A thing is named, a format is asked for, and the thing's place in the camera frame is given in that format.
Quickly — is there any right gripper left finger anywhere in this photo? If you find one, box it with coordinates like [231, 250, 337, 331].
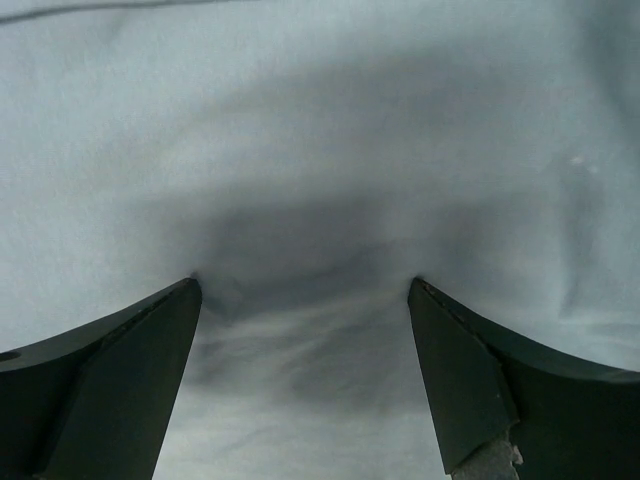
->
[1, 278, 202, 479]

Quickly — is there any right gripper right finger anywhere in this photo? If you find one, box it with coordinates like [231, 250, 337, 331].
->
[408, 278, 639, 479]

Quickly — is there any grey-blue t-shirt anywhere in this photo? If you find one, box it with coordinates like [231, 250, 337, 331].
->
[1, 1, 639, 479]

